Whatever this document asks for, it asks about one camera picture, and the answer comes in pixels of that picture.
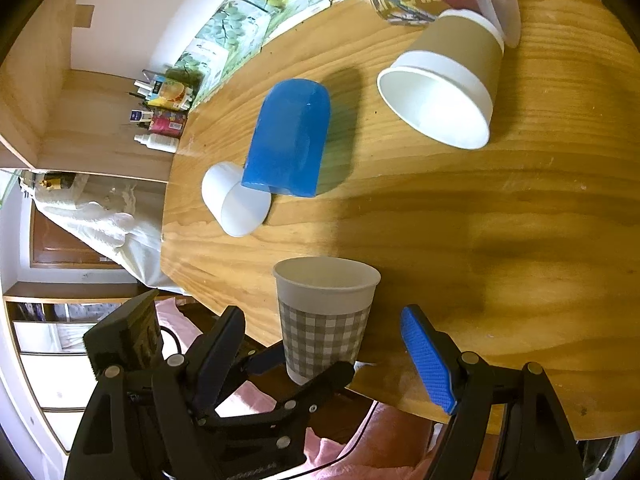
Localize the grey checkered paper cup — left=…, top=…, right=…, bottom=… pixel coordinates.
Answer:
left=272, top=256, right=381, bottom=385

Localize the plain white paper cup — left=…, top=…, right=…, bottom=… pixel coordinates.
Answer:
left=201, top=162, right=271, bottom=237

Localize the blue plastic cup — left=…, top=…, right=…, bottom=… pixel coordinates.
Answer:
left=242, top=78, right=331, bottom=197

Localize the brown banded paper cup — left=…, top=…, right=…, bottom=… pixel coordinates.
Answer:
left=378, top=10, right=504, bottom=150

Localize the pink cloth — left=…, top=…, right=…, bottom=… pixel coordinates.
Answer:
left=154, top=296, right=501, bottom=480

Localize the white drawer cabinet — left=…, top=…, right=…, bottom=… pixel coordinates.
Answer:
left=3, top=282, right=148, bottom=454

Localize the white lace cloth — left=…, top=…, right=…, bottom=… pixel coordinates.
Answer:
left=21, top=171, right=183, bottom=294

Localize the white spray bottle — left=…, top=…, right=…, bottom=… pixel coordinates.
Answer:
left=134, top=133, right=179, bottom=154

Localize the wooden bookshelf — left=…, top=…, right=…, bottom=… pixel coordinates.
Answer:
left=1, top=0, right=172, bottom=182

